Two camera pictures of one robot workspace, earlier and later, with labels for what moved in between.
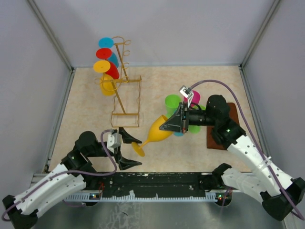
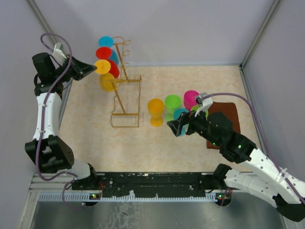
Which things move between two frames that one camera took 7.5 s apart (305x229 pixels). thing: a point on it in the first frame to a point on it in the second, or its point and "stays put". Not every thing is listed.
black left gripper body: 117,153 to 71,70
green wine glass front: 172,102 stays put
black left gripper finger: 124,163 to 80,75
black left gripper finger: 126,138 to 84,67
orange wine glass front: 156,134 to 156,106
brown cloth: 233,115 stays put
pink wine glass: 195,98 stays put
